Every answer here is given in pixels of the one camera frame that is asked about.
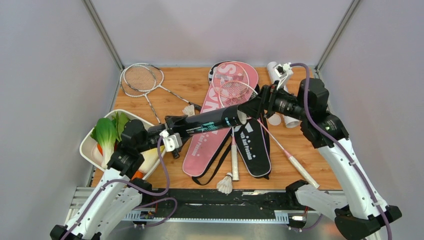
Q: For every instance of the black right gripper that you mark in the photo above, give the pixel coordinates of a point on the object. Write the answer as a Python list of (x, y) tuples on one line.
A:
[(253, 108)]

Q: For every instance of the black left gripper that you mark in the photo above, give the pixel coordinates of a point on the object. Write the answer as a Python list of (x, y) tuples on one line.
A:
[(171, 120)]

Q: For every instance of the shuttlecock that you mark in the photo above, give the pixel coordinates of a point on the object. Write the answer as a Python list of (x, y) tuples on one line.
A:
[(242, 117), (225, 185), (189, 110)]

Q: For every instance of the black shuttlecock tube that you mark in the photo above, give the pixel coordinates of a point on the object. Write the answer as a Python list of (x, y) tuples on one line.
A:
[(211, 121)]

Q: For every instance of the white shuttlecock tube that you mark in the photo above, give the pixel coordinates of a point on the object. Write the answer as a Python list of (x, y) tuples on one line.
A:
[(288, 121)]

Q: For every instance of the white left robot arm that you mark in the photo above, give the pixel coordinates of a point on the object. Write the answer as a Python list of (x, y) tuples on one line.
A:
[(119, 191)]

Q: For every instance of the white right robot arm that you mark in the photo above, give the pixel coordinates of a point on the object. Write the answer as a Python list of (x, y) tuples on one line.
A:
[(361, 211)]

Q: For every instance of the pink racket lower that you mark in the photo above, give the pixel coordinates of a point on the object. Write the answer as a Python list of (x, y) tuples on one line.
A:
[(291, 159)]

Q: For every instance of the pink racket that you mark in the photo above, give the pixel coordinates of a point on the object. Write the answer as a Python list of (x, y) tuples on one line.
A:
[(291, 159), (227, 71)]

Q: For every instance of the black racket cover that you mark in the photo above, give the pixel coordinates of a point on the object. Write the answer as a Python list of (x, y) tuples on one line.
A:
[(253, 143)]

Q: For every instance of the pink racket cover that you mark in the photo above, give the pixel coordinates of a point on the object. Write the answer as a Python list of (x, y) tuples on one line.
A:
[(204, 146)]

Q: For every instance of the pink racket upper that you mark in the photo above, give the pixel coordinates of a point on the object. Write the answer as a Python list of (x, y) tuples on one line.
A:
[(227, 71)]

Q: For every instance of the yellow white cabbage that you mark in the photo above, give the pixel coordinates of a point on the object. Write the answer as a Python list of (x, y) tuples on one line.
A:
[(151, 158)]

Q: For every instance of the black silver racket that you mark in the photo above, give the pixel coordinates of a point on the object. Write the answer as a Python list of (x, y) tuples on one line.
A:
[(172, 94)]

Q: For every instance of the green leafy vegetable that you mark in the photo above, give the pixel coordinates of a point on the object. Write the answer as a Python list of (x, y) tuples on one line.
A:
[(119, 119)]

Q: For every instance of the white silver racket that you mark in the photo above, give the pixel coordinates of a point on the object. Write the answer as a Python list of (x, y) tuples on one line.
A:
[(139, 79)]

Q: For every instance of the orange carrot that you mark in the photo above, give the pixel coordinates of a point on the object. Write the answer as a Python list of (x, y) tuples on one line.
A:
[(137, 175)]

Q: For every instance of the green bok choy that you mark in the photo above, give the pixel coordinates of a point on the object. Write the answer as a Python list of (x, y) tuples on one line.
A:
[(104, 133)]

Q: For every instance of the white vegetable tray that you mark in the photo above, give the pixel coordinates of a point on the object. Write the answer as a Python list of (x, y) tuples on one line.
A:
[(88, 147)]

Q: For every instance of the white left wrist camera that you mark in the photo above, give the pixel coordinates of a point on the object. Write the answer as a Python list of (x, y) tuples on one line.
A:
[(172, 141)]

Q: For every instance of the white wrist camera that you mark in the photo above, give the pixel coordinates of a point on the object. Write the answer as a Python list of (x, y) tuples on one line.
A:
[(284, 72), (172, 141)]

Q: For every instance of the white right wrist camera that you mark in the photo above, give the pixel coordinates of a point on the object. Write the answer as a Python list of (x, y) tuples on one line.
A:
[(284, 72)]

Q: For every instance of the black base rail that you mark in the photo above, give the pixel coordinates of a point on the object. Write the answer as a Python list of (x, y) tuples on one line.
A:
[(212, 204)]

